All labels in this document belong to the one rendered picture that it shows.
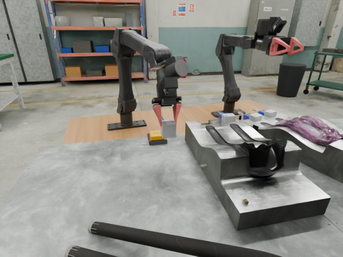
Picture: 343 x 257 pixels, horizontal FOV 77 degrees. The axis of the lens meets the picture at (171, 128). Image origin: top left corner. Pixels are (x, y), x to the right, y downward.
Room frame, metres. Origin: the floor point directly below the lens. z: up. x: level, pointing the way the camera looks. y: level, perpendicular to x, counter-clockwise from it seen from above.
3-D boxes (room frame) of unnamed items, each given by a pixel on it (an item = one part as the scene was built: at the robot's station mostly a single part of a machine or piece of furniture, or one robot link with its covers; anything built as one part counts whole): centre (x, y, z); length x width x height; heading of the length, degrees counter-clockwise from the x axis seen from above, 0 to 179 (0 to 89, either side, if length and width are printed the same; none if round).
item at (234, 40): (1.20, -0.34, 1.17); 0.30 x 0.09 x 0.12; 17
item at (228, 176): (0.65, -0.24, 0.87); 0.50 x 0.26 x 0.14; 12
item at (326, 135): (0.81, -0.56, 0.90); 0.26 x 0.18 x 0.08; 29
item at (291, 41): (0.89, -0.46, 1.20); 0.09 x 0.07 x 0.07; 17
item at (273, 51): (0.88, -0.43, 1.20); 0.09 x 0.07 x 0.07; 17
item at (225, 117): (0.93, -0.24, 0.89); 0.13 x 0.05 x 0.05; 12
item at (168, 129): (0.76, 0.02, 0.93); 0.13 x 0.05 x 0.05; 12
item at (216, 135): (0.67, -0.25, 0.92); 0.35 x 0.16 x 0.09; 12
